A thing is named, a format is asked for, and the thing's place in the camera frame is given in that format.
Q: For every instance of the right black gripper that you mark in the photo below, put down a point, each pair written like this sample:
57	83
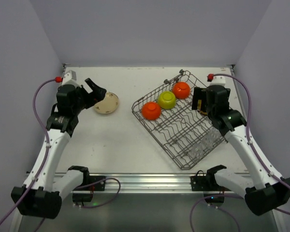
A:
203	100

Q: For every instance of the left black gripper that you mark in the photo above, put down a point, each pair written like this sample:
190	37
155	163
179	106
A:
87	94

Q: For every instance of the yellow patterned plate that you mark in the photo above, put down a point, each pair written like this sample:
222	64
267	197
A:
201	106

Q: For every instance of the yellow-green bowl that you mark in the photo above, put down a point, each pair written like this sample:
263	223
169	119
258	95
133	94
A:
167	100

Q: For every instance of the grey wire dish rack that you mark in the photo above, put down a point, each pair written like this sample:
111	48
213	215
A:
179	128

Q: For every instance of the orange bowl front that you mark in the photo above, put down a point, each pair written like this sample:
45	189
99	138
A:
151	111

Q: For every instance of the orange bowl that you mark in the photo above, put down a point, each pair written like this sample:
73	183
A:
151	111
181	90

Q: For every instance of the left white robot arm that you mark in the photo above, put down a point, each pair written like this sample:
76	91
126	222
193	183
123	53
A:
40	195

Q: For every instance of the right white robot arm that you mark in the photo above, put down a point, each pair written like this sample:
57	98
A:
267	189

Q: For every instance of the orange bowl back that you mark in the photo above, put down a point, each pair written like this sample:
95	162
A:
181	90

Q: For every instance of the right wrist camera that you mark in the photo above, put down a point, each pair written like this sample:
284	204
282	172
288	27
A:
218	80

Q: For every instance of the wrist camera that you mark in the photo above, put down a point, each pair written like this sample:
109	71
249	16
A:
70	78
218	80

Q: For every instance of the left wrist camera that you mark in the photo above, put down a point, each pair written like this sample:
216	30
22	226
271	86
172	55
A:
70	78

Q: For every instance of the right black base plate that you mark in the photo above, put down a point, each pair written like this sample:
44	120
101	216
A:
200	183

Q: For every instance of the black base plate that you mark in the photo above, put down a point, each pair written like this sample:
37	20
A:
200	183
100	183

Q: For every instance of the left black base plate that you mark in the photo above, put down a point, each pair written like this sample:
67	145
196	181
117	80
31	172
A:
100	183

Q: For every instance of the aluminium mounting rail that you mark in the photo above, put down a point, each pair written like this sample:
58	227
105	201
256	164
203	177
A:
147	182

